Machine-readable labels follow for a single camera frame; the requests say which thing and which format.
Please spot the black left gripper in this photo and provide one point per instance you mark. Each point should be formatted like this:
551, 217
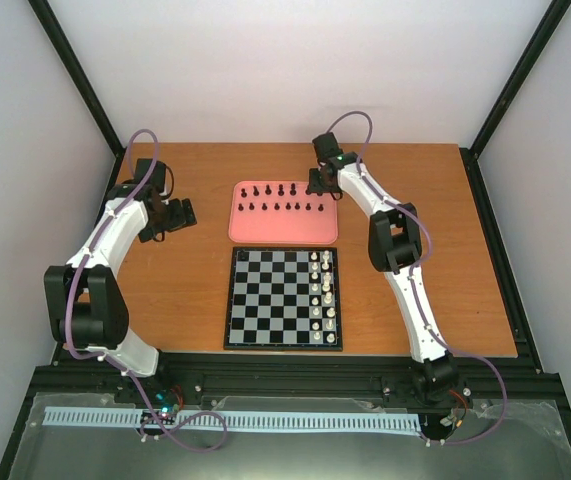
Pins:
180, 220

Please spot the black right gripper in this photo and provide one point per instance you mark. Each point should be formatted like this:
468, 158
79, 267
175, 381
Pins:
316, 188

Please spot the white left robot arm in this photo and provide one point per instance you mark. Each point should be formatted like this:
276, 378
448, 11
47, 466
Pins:
87, 310

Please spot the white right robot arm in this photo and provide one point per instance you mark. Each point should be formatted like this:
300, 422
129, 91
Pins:
394, 249

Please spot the white chess pieces row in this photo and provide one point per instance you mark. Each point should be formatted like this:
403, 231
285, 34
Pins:
323, 299

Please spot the pink plastic tray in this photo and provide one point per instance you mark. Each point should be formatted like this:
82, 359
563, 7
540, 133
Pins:
296, 227

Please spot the black and white chessboard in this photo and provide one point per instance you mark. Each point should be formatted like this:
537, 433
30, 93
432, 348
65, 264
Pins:
267, 306

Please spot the black aluminium frame rail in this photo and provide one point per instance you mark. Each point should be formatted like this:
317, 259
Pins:
386, 381

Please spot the light blue slotted cable duct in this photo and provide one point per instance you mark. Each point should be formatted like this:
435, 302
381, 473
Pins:
237, 421

